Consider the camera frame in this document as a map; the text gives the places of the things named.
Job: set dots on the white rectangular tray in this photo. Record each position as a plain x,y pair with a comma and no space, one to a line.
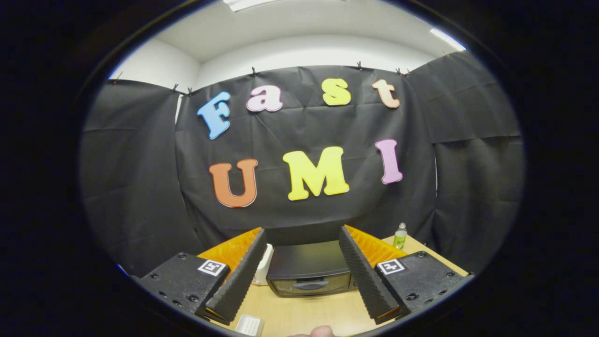
249,326

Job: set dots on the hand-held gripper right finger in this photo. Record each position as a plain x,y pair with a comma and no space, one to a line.
365,281

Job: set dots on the small ceiling light panel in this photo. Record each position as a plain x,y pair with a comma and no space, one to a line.
448,39

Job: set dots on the black toaster oven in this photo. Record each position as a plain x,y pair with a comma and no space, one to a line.
304,262

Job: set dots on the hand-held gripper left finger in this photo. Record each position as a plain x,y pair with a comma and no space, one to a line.
238,281

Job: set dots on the white bread toaster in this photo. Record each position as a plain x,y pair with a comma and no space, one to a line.
264,267

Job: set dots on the black backdrop cloth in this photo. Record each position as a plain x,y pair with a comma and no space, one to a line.
299,126

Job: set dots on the green label plastic bottle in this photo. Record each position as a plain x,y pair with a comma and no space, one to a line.
400,238

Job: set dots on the long ceiling light panel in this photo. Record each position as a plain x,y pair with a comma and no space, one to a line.
248,3

